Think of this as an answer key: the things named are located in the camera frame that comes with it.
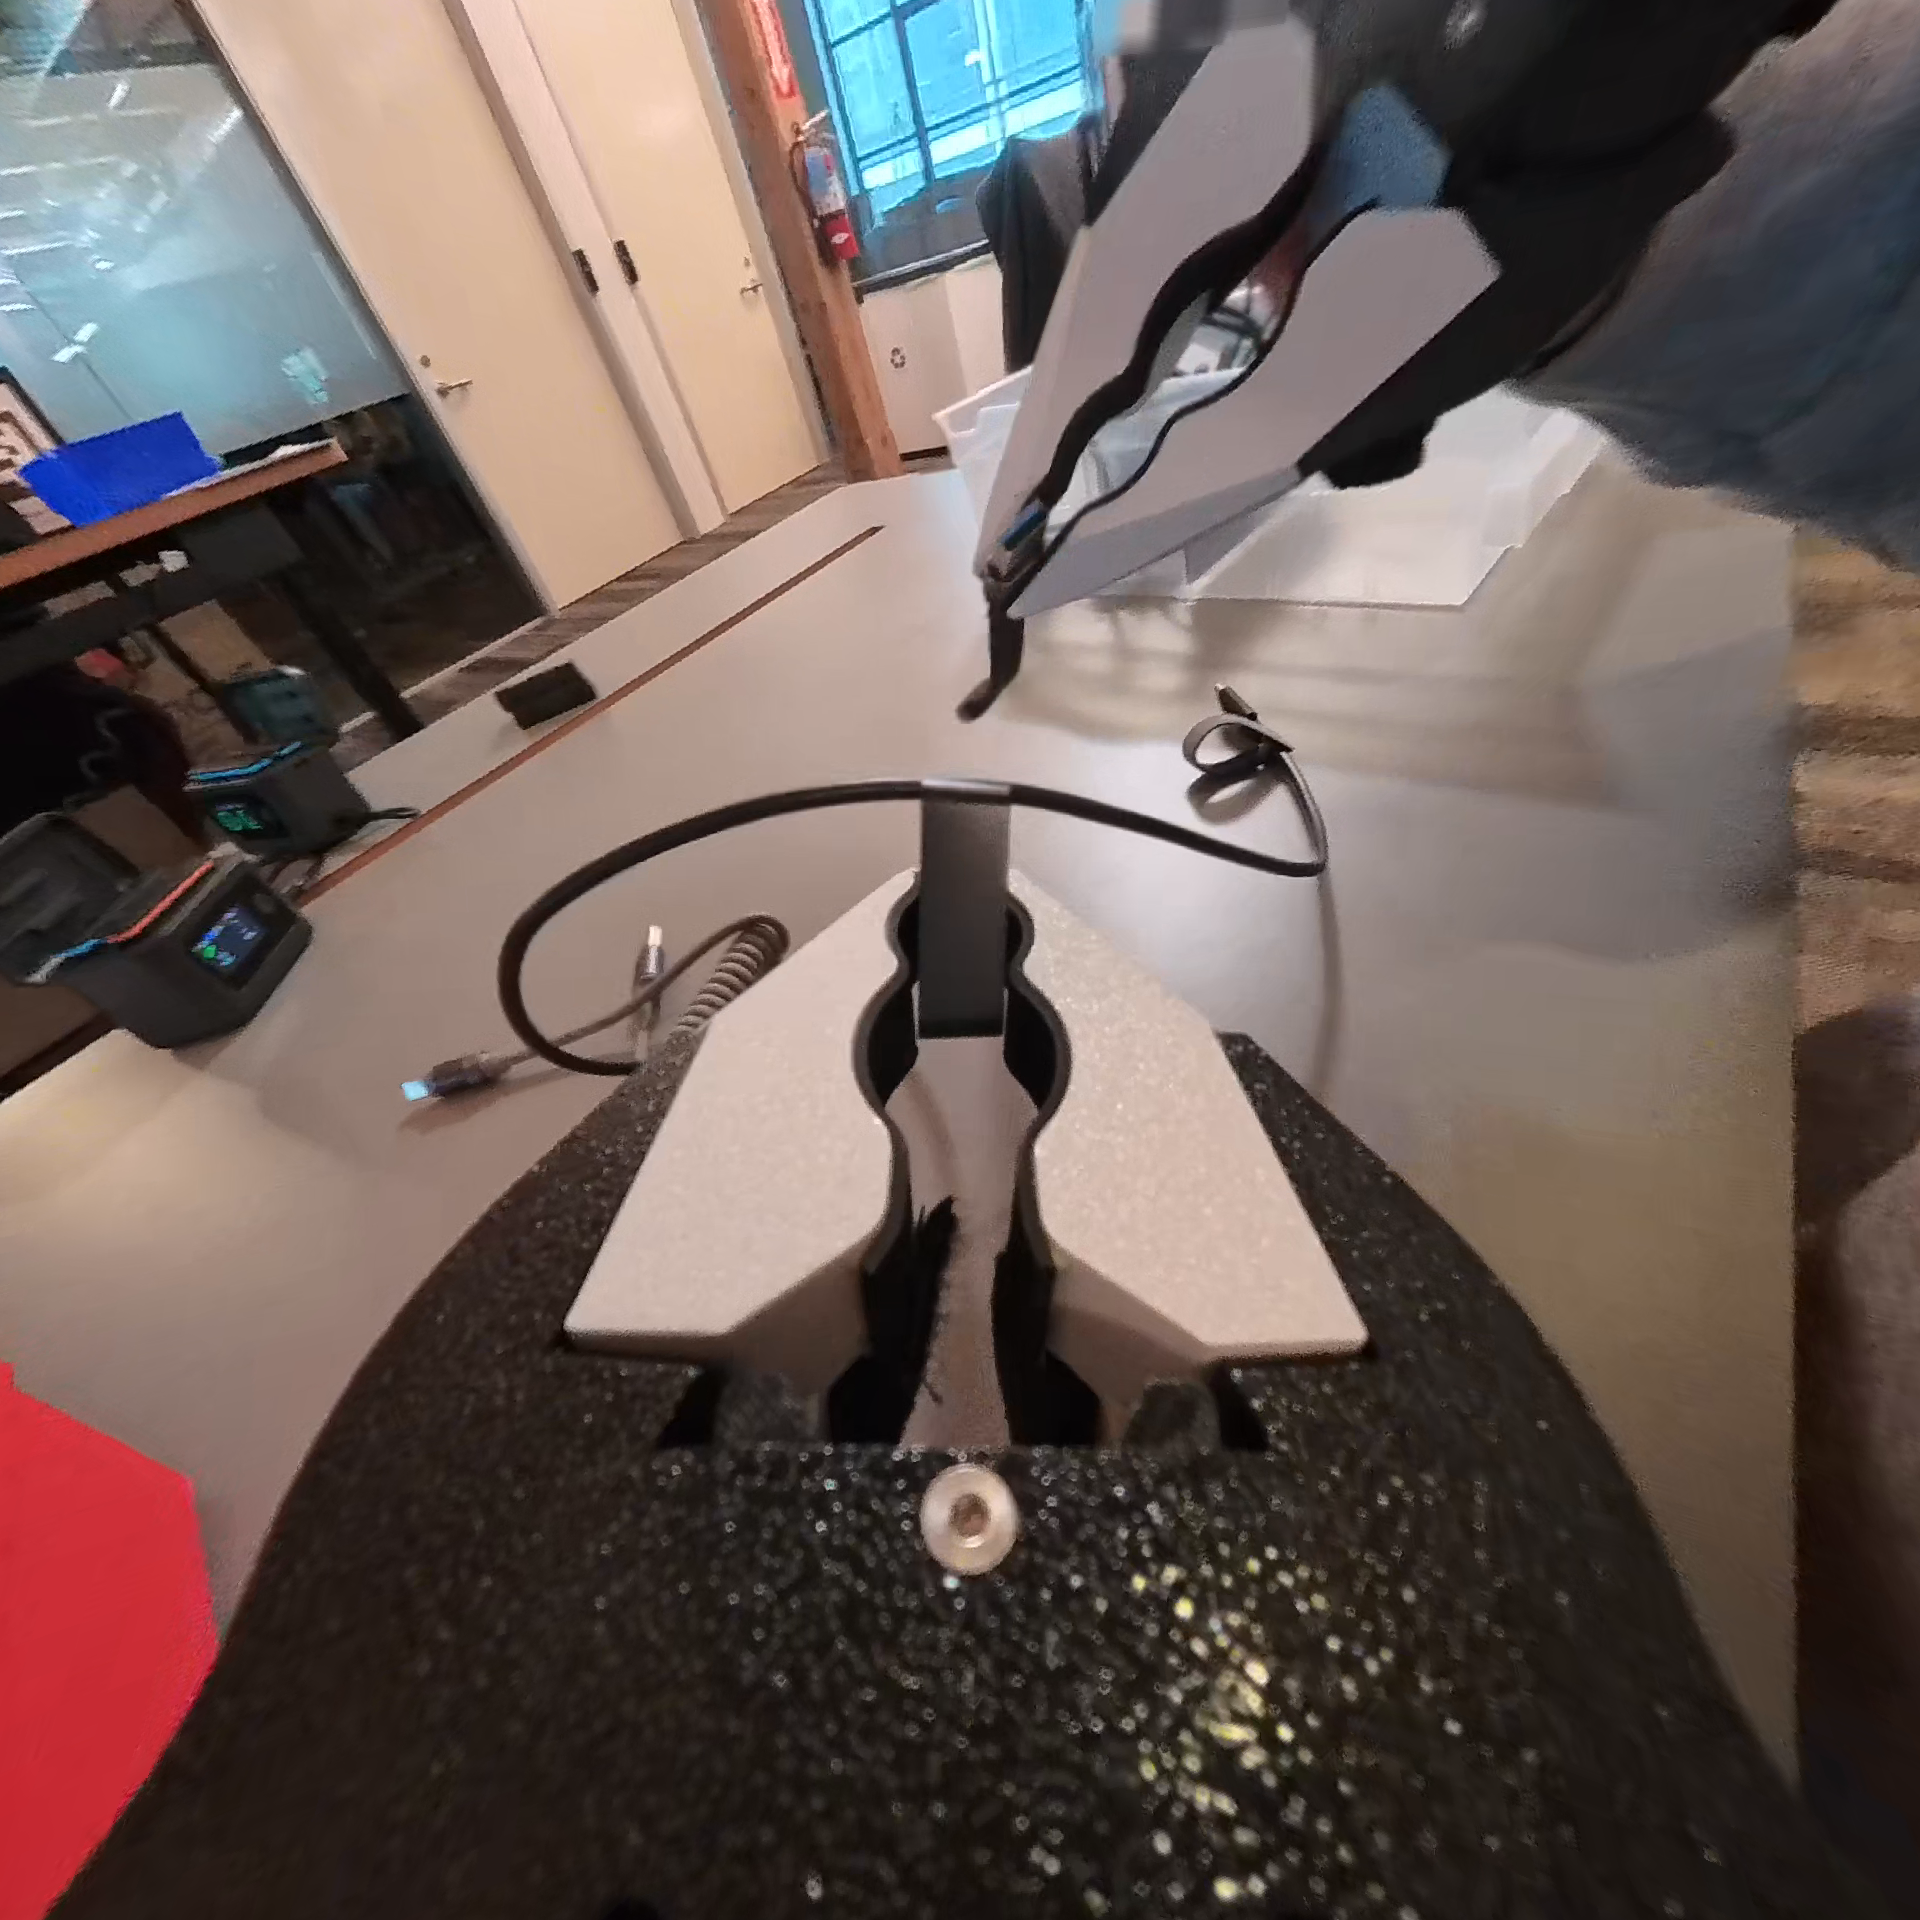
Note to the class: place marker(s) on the cream door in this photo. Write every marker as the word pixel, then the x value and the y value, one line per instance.
pixel 450 225
pixel 675 225

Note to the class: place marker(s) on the black jacket on chair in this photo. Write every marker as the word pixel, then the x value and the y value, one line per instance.
pixel 1034 241

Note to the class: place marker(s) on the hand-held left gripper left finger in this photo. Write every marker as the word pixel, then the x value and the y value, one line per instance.
pixel 735 1186

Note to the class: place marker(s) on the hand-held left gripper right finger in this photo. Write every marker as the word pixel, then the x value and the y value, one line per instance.
pixel 1185 1186

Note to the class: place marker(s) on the window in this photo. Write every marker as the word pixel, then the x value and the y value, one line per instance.
pixel 930 89

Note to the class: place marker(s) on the person's right forearm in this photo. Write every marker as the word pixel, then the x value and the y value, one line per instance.
pixel 1799 330

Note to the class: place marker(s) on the power station with blue trim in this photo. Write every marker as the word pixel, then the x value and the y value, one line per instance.
pixel 285 790

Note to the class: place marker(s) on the black usb hub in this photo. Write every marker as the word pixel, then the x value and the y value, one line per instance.
pixel 960 916

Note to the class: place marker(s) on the blue plastic bin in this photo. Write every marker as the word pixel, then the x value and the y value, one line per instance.
pixel 119 474

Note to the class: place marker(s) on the red plastic bin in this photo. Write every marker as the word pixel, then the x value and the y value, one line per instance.
pixel 88 1620

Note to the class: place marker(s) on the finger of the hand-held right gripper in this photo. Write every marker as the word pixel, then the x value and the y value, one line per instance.
pixel 1305 390
pixel 1139 255

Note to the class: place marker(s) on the red fire extinguisher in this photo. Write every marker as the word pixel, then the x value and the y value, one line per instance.
pixel 824 195

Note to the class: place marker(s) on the power station with orange trim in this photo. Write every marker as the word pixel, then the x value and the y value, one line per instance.
pixel 211 945

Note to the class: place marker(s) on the white cabinet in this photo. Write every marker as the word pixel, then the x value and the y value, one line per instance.
pixel 916 375

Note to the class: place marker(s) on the wooden table with black legs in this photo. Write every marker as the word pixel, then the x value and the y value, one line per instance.
pixel 88 548

